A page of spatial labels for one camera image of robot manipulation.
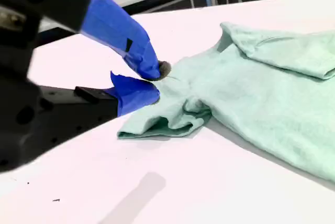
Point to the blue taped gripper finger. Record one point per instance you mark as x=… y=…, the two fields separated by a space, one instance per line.
x=133 y=95
x=112 y=29

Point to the pale green T-shirt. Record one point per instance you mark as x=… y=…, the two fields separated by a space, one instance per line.
x=251 y=90

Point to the black board frame bar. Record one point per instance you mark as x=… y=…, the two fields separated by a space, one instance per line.
x=159 y=0

